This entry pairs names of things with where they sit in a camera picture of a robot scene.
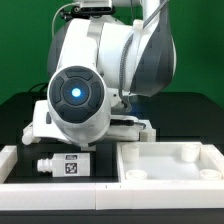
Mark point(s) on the white square tabletop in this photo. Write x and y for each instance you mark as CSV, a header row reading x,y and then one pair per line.
x,y
161,161

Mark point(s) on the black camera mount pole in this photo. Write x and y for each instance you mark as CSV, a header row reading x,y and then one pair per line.
x,y
68,15

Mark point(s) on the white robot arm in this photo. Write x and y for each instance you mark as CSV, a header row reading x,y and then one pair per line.
x,y
108,50

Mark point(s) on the white fence wall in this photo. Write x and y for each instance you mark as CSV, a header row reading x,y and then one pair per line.
x,y
146,195
8,159

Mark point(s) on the white front fence wall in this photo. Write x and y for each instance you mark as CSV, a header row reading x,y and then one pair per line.
x,y
146,195

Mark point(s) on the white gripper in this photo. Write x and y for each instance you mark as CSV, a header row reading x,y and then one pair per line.
x,y
121,128

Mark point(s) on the white left fence wall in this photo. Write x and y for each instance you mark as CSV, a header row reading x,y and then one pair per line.
x,y
8,159

